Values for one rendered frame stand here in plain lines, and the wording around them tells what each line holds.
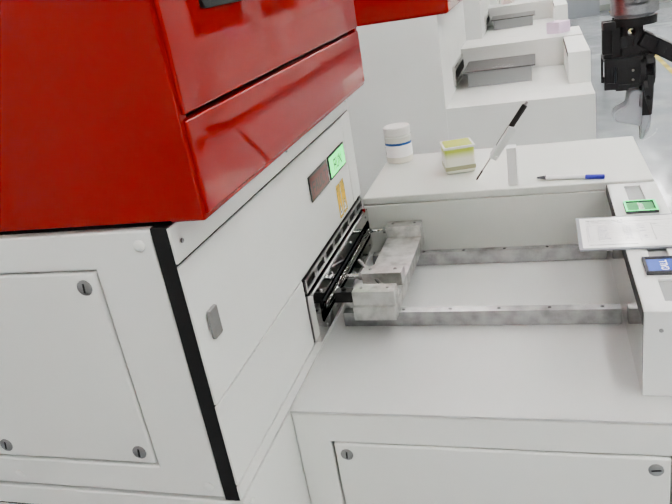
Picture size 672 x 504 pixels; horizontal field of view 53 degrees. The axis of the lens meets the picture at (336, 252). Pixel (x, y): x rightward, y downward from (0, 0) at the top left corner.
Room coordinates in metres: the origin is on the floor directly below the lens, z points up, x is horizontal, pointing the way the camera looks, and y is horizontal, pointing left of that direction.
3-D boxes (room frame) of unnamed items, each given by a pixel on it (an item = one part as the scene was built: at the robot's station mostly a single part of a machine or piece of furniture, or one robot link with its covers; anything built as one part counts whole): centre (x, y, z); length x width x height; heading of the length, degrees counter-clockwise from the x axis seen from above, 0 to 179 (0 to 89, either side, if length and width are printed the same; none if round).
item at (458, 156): (1.60, -0.33, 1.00); 0.07 x 0.07 x 0.07; 86
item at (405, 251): (1.29, -0.11, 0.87); 0.36 x 0.08 x 0.03; 161
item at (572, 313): (1.10, -0.23, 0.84); 0.50 x 0.02 x 0.03; 71
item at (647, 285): (1.05, -0.54, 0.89); 0.55 x 0.09 x 0.14; 161
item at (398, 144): (1.77, -0.21, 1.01); 0.07 x 0.07 x 0.10
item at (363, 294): (1.14, -0.06, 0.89); 0.08 x 0.03 x 0.03; 71
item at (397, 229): (1.44, -0.16, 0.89); 0.08 x 0.03 x 0.03; 71
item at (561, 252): (1.35, -0.32, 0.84); 0.50 x 0.02 x 0.03; 71
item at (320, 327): (1.29, -0.01, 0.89); 0.44 x 0.02 x 0.10; 161
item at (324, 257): (1.29, -0.01, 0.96); 0.44 x 0.01 x 0.02; 161
